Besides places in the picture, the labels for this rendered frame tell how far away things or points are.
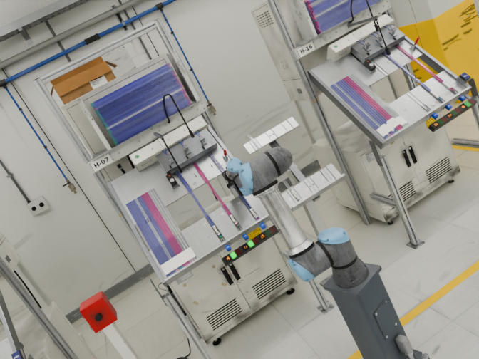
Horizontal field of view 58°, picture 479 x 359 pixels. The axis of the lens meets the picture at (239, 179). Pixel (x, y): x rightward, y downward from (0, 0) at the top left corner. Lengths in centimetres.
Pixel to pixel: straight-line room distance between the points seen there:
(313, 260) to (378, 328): 42
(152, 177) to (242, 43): 213
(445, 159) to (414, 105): 67
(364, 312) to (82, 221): 291
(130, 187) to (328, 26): 159
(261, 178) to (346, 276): 53
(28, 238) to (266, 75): 268
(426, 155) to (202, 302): 181
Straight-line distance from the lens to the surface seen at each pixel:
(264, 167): 168
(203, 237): 232
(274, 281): 284
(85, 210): 415
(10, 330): 254
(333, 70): 294
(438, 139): 330
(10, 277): 281
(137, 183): 256
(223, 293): 274
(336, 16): 300
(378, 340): 200
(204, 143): 252
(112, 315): 246
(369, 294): 189
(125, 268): 433
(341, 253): 178
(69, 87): 287
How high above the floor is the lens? 165
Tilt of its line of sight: 17 degrees down
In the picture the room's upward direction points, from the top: 28 degrees counter-clockwise
